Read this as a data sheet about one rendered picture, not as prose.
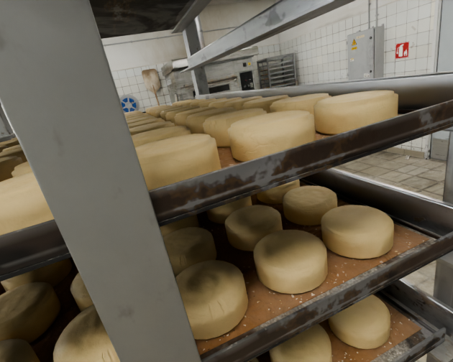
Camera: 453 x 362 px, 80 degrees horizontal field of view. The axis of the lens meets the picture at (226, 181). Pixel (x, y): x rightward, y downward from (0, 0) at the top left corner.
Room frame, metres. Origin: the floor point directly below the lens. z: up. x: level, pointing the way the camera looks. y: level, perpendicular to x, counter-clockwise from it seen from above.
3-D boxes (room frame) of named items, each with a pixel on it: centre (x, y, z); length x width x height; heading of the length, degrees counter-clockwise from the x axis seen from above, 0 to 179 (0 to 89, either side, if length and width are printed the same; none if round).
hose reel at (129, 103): (5.60, 1.60, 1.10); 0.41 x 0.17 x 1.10; 107
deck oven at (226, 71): (5.55, -0.08, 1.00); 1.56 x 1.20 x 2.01; 107
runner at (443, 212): (0.44, -0.05, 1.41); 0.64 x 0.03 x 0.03; 18
